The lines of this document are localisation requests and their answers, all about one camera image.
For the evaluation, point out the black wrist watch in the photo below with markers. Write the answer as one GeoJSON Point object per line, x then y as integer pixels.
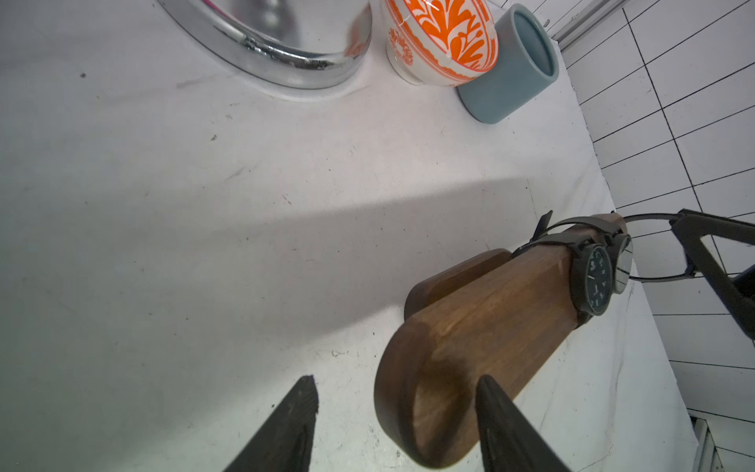
{"type": "Point", "coordinates": [659, 256]}
{"type": "Point", "coordinates": [613, 231]}

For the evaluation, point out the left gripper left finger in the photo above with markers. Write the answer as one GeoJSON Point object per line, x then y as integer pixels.
{"type": "Point", "coordinates": [285, 441]}

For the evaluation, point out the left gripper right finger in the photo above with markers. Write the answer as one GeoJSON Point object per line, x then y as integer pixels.
{"type": "Point", "coordinates": [508, 441]}

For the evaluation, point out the black watch green numerals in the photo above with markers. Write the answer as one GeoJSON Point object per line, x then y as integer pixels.
{"type": "Point", "coordinates": [591, 271]}

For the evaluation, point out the orange patterned small bowl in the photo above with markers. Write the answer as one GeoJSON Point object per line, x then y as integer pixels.
{"type": "Point", "coordinates": [442, 43]}

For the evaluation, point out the brown wooden watch stand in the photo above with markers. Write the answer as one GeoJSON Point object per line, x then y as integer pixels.
{"type": "Point", "coordinates": [491, 315]}

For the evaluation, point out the silver metal glass rack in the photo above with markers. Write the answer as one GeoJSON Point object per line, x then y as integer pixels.
{"type": "Point", "coordinates": [305, 45]}

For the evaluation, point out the grey-green ceramic cup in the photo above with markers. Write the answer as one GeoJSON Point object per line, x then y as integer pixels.
{"type": "Point", "coordinates": [527, 65]}

